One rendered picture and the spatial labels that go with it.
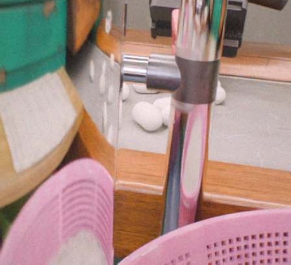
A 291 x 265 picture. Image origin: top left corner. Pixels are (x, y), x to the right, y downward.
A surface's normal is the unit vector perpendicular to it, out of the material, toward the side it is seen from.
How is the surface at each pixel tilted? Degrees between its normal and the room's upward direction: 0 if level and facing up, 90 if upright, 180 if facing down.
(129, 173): 0
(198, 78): 90
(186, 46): 90
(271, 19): 90
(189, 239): 75
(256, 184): 0
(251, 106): 0
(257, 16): 90
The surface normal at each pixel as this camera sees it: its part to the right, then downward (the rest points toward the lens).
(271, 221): 0.24, 0.11
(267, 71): -0.07, -0.41
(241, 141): 0.07, -0.93
